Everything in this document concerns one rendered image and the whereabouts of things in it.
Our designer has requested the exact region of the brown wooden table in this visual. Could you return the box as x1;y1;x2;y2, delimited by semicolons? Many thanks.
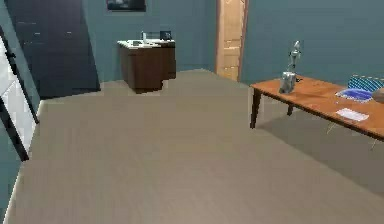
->
249;75;384;142

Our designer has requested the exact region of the silver desk lamp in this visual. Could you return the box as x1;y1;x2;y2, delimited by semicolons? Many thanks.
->
278;40;303;95

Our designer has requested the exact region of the light wooden room door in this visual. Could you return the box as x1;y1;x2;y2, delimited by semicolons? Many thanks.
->
214;0;250;82

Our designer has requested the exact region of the dark framed wall picture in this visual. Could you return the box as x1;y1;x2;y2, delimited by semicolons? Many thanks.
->
106;0;147;13

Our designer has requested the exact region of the white room door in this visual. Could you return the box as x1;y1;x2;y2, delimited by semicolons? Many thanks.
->
0;26;40;162

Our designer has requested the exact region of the dark blue wardrobe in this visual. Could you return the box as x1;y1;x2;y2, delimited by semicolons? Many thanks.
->
3;0;101;100

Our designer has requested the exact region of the white paper sheet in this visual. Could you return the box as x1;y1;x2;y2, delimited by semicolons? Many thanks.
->
335;107;370;122

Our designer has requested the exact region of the tan round object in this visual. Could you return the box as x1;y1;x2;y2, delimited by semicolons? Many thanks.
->
371;87;384;104

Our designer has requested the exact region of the dark brown cabinet white top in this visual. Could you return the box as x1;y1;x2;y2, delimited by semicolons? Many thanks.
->
116;38;177;94

